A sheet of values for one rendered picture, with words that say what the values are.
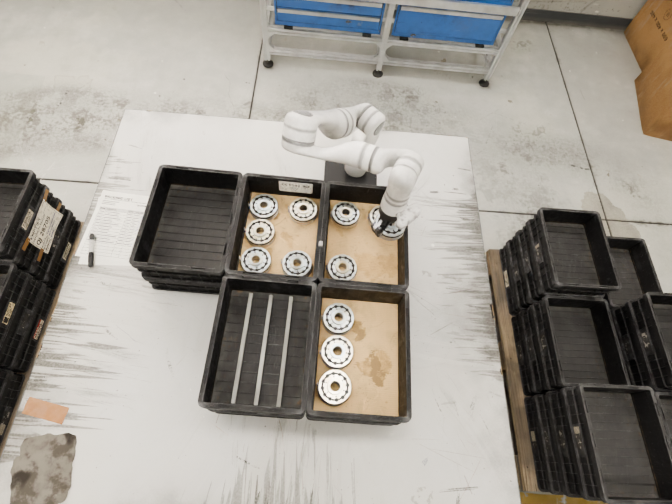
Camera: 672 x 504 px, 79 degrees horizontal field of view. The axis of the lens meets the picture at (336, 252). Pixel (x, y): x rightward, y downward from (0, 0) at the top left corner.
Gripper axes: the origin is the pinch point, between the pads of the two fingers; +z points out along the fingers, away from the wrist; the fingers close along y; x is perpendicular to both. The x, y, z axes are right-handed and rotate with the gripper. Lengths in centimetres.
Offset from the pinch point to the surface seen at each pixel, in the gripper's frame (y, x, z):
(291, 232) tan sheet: 18.4, -25.5, 16.9
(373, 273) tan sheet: 6.7, 5.8, 16.8
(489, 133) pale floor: -169, -33, 101
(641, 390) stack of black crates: -50, 105, 42
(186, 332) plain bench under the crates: 68, -24, 30
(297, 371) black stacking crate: 49, 14, 17
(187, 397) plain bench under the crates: 80, -5, 30
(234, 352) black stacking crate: 60, -4, 17
